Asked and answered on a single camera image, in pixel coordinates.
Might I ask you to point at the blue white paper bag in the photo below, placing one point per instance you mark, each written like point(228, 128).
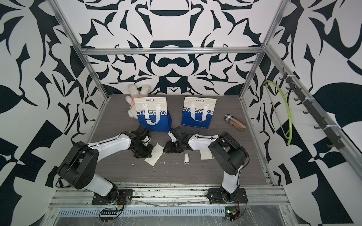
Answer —
point(198, 112)
point(152, 113)

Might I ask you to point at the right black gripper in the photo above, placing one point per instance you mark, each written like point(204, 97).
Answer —
point(168, 147)

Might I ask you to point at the green lit circuit board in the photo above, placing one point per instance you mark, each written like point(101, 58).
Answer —
point(231, 214)

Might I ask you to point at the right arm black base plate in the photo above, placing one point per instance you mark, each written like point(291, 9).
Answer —
point(220, 195)

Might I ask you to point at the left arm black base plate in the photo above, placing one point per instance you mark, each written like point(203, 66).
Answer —
point(119, 197)

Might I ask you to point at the slotted grey cable duct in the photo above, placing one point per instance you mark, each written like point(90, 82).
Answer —
point(218, 211)

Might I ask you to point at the black wall hook rack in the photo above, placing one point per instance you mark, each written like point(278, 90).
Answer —
point(314, 109)

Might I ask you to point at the small white stapler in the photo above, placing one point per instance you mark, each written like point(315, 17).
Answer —
point(186, 158)

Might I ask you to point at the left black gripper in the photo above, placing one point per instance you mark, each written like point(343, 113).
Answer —
point(148, 154)

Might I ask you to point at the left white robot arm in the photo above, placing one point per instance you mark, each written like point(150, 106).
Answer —
point(79, 166)

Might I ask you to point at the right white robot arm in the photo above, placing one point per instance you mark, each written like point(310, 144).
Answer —
point(229, 154)

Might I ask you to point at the white paper receipt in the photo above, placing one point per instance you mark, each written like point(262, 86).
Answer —
point(156, 153)
point(206, 155)

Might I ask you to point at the green clothes hanger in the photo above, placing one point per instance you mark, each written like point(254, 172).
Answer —
point(287, 132)

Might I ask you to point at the black connector strip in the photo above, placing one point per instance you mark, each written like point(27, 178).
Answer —
point(107, 214)

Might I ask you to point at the white pink plush bunny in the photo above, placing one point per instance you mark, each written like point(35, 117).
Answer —
point(134, 93)

